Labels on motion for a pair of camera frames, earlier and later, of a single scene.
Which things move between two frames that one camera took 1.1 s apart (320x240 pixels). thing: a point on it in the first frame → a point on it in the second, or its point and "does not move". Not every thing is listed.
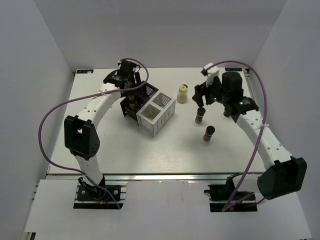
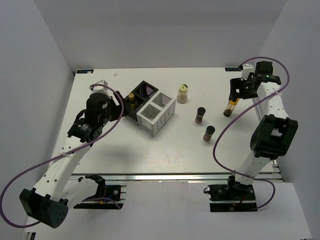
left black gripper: [137, 79] → [117, 108]
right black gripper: [200, 91] → [237, 83]
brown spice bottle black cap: [200, 113] does not move
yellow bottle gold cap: [132, 101] does not move
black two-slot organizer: [147, 91] does not move
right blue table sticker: [233, 69] does not move
